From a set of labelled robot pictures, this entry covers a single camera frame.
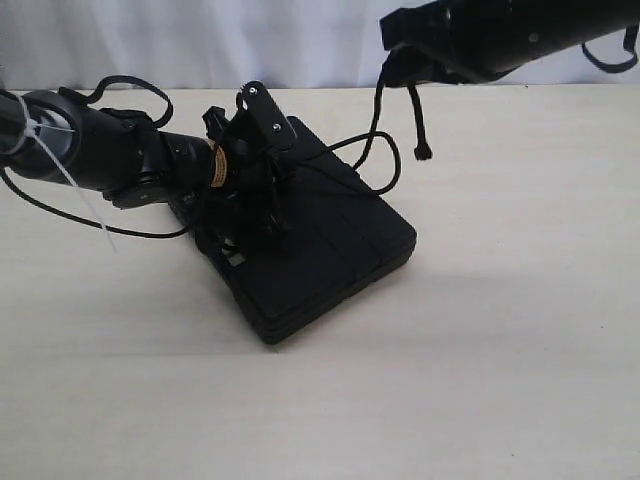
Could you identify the white zip tie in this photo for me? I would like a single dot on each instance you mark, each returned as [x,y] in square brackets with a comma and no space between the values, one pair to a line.
[29,132]

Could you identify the white backdrop curtain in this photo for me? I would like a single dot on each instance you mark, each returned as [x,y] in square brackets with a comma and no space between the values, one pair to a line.
[193,44]

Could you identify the silver-black wrist depth camera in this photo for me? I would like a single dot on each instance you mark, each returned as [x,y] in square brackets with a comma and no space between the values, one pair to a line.
[271,124]

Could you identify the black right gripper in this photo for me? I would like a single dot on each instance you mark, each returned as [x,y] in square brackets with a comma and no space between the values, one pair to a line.
[421,48]

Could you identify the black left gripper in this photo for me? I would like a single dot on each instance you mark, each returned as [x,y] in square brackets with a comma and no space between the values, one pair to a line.
[252,179]

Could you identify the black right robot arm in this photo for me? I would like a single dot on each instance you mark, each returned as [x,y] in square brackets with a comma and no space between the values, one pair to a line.
[476,42]

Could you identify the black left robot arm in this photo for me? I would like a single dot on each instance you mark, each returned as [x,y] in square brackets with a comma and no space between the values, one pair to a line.
[125,155]

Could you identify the black plastic carrying case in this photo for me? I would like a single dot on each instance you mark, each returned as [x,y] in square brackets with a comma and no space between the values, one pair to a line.
[344,237]

